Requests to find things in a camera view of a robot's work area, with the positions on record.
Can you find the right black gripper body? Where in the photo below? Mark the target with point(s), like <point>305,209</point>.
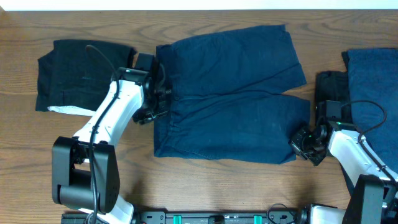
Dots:
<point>304,146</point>

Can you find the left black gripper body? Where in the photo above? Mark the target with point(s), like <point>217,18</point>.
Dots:
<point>160,101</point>

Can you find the navy blue shorts garment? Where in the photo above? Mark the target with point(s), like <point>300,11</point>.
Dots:
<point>230,98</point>

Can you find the black shorts garment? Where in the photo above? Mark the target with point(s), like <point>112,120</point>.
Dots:
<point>75,76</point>

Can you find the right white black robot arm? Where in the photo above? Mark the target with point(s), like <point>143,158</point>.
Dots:
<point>374,198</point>

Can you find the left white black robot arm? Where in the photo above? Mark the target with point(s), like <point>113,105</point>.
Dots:
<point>85,174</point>

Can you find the navy blue clothes pile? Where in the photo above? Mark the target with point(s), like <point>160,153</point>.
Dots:
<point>370,80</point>

